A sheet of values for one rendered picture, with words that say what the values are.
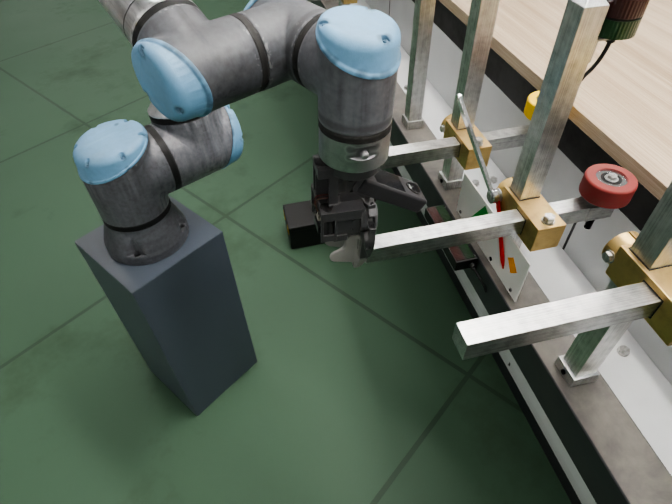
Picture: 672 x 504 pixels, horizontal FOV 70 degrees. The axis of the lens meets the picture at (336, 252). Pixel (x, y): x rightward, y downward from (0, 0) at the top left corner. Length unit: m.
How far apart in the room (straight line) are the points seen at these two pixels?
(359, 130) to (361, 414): 1.11
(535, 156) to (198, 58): 0.51
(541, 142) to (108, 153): 0.77
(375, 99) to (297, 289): 1.32
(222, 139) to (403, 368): 0.93
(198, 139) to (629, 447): 0.94
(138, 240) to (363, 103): 0.71
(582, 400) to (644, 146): 0.46
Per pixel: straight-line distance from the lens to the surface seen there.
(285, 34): 0.60
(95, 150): 1.05
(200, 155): 1.08
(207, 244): 1.17
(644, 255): 0.66
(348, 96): 0.54
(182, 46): 0.56
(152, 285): 1.13
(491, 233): 0.81
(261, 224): 2.07
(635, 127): 1.06
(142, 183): 1.05
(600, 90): 1.16
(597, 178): 0.88
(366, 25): 0.55
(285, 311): 1.74
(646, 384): 1.01
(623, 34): 0.75
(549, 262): 1.13
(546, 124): 0.77
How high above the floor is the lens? 1.39
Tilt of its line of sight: 46 degrees down
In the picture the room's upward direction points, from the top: 2 degrees counter-clockwise
